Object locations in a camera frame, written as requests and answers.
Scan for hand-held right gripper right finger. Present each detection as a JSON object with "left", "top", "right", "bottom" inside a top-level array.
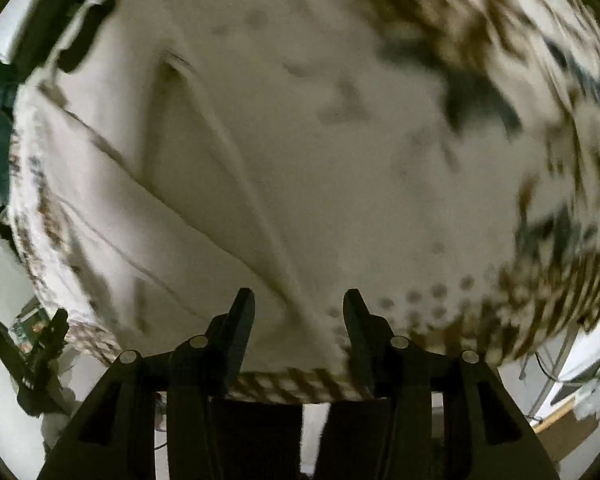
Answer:
[{"left": 342, "top": 288, "right": 562, "bottom": 480}]

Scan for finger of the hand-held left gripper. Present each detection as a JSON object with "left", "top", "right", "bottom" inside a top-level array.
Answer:
[{"left": 56, "top": 0, "right": 119, "bottom": 75}]

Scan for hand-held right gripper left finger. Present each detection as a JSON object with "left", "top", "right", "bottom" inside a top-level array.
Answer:
[{"left": 36, "top": 287, "right": 257, "bottom": 480}]

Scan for white brown patterned garment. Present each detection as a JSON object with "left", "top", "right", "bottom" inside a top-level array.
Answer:
[{"left": 7, "top": 0, "right": 600, "bottom": 406}]

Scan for person's dark trousers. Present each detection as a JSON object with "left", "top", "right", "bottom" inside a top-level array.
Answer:
[{"left": 207, "top": 399, "right": 398, "bottom": 480}]

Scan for black folding stand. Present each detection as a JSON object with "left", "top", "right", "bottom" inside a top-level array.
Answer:
[{"left": 0, "top": 308, "right": 72, "bottom": 417}]

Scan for brown cardboard box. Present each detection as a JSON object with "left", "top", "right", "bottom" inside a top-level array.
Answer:
[{"left": 531, "top": 394, "right": 600, "bottom": 464}]

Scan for thin dark cable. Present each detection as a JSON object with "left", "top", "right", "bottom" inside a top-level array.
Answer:
[{"left": 519, "top": 330, "right": 578, "bottom": 423}]

